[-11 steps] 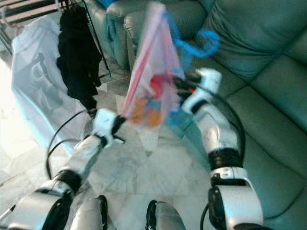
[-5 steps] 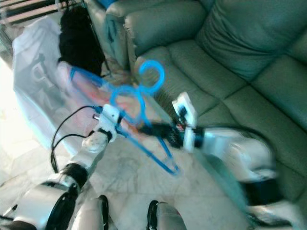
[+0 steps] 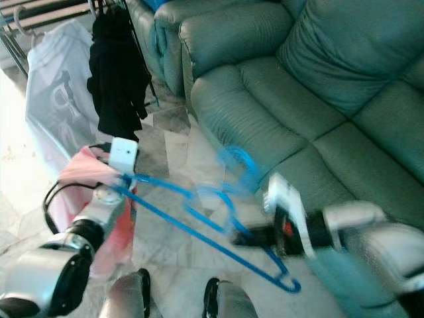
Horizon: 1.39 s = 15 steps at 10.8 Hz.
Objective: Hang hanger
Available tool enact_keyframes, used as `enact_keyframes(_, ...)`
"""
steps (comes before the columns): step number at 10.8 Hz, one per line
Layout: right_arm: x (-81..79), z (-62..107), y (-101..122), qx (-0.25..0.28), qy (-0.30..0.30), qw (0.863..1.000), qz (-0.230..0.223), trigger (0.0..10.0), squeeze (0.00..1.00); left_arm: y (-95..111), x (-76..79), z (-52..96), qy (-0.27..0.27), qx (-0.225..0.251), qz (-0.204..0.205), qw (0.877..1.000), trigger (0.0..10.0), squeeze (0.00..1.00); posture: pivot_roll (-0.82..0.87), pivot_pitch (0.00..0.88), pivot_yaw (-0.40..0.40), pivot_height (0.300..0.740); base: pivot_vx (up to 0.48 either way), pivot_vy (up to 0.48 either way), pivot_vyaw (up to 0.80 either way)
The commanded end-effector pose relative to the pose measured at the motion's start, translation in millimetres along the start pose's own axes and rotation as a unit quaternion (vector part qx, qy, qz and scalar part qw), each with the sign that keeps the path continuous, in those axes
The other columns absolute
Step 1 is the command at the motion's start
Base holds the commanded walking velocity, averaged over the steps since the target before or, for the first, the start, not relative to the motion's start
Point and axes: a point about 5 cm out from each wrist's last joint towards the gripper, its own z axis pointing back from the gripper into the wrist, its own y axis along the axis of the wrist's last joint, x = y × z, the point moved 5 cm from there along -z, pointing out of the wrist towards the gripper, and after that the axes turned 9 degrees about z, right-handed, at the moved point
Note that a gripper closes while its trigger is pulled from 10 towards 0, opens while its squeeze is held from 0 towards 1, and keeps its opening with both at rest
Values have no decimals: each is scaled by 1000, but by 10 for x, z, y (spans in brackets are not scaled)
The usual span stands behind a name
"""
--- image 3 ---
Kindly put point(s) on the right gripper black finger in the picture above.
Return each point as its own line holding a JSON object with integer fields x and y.
{"x": 255, "y": 237}

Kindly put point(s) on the blue plastic hanger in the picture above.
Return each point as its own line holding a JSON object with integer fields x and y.
{"x": 205, "y": 238}

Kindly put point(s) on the pink garment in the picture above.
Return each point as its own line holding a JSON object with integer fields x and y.
{"x": 89, "y": 169}

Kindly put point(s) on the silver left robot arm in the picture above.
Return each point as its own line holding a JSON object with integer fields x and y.
{"x": 53, "y": 278}

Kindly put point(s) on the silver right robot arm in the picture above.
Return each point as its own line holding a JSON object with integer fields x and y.
{"x": 371, "y": 232}

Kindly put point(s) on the pale plastic hanger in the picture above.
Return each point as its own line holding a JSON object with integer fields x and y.
{"x": 18, "y": 23}

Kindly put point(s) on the silver right robot leg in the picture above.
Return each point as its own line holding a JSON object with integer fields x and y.
{"x": 232, "y": 301}

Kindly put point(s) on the silver robot leg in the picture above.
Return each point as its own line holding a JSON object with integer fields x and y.
{"x": 232, "y": 301}
{"x": 129, "y": 298}

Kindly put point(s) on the silver left robot leg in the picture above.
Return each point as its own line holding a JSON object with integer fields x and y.
{"x": 129, "y": 298}

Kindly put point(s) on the green leather sofa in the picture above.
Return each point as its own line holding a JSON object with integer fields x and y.
{"x": 305, "y": 79}

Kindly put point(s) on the black metal drying rack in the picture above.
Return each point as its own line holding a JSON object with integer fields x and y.
{"x": 154, "y": 94}

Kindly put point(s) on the white printed T-shirt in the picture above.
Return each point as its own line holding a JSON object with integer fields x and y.
{"x": 56, "y": 99}

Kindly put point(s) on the black garment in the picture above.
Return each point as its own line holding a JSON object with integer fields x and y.
{"x": 116, "y": 79}

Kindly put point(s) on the brown slatted panel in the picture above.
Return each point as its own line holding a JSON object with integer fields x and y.
{"x": 46, "y": 10}

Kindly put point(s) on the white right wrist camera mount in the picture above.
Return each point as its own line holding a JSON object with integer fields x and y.
{"x": 285, "y": 195}

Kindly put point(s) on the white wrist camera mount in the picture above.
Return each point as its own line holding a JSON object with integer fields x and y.
{"x": 285, "y": 195}
{"x": 124, "y": 156}

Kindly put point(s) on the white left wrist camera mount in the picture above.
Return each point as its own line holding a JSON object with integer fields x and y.
{"x": 124, "y": 156}

